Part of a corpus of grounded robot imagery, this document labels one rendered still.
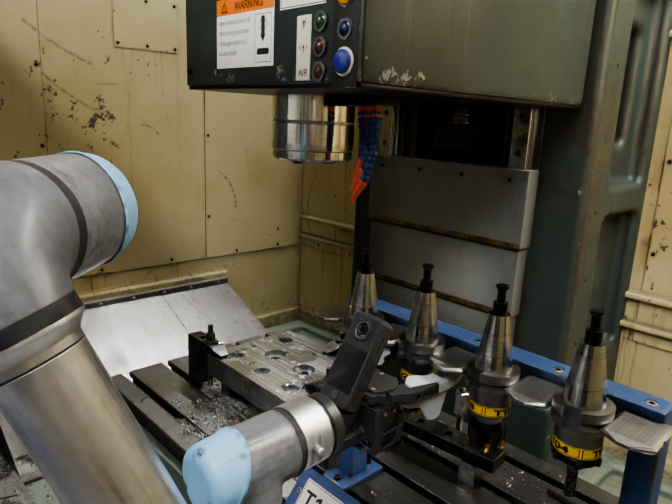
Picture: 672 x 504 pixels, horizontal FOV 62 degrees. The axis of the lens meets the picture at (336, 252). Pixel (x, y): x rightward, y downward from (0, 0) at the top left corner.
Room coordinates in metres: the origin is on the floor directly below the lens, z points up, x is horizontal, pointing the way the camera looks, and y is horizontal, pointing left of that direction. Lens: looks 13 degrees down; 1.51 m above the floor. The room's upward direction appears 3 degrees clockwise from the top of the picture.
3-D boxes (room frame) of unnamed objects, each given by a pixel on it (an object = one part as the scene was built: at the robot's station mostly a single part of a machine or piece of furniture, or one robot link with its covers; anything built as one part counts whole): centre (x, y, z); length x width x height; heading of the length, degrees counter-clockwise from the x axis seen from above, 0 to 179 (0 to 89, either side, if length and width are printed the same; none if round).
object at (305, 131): (1.12, 0.06, 1.49); 0.16 x 0.16 x 0.12
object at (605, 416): (0.55, -0.27, 1.21); 0.06 x 0.06 x 0.03
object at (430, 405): (0.66, -0.13, 1.17); 0.09 x 0.03 x 0.06; 109
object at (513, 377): (0.63, -0.20, 1.21); 0.06 x 0.06 x 0.03
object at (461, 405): (0.96, -0.25, 0.96); 0.03 x 0.03 x 0.13
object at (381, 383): (0.62, -0.03, 1.16); 0.12 x 0.08 x 0.09; 134
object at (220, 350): (1.18, 0.28, 0.97); 0.13 x 0.03 x 0.15; 44
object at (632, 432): (0.51, -0.31, 1.21); 0.07 x 0.05 x 0.01; 134
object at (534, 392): (0.59, -0.24, 1.21); 0.07 x 0.05 x 0.01; 134
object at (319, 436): (0.57, 0.03, 1.16); 0.08 x 0.05 x 0.08; 44
